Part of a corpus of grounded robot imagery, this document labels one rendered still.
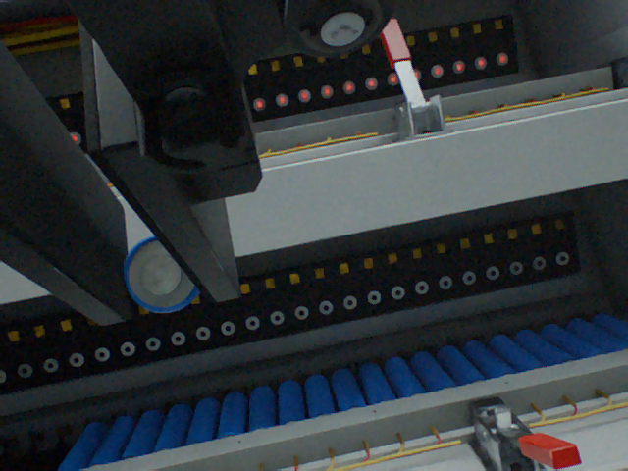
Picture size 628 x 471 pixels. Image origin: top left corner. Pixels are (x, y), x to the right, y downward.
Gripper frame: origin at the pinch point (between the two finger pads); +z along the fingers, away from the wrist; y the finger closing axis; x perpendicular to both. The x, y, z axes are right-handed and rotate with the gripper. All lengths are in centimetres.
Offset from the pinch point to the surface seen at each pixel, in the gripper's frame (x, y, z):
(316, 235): -6.2, -4.9, 19.7
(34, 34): -31.6, 13.7, 26.8
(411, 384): 2.1, -9.5, 28.4
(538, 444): 6.7, -12.0, 16.3
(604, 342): 2.2, -23.3, 28.8
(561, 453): 7.1, -12.3, 15.0
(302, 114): -22.8, -7.1, 32.2
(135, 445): 2.1, 8.7, 28.6
